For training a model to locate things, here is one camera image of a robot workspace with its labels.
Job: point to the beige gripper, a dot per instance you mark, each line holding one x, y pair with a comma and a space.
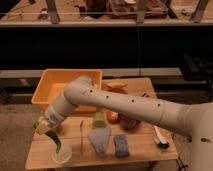
42, 125

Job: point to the green pepper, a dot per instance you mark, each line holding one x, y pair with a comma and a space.
52, 135

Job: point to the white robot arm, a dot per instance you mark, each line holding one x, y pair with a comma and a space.
195, 121

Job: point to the yellow plastic bin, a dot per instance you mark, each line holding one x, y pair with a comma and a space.
53, 81

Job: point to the wooden table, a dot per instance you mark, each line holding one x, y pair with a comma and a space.
75, 131

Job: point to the grey triangular cloth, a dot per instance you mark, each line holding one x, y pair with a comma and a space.
99, 139

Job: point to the red apple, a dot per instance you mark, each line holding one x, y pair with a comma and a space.
112, 117

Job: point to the blue sponge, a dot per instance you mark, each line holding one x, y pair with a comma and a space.
121, 146

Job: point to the orange plate with food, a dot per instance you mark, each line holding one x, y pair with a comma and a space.
116, 87

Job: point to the dark red fruit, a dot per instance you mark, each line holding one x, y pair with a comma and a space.
128, 123

